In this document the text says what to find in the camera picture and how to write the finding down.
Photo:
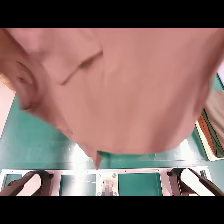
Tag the heap of clothes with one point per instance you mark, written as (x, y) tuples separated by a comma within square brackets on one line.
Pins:
[(210, 140)]

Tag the tan garment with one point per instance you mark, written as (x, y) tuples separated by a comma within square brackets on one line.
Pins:
[(216, 106)]

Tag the silver frame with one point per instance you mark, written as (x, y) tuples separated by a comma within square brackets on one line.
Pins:
[(107, 186)]

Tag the pink shirt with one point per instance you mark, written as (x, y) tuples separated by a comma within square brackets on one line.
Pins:
[(133, 96)]

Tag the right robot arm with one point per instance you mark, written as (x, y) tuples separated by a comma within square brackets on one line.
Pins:
[(195, 184)]

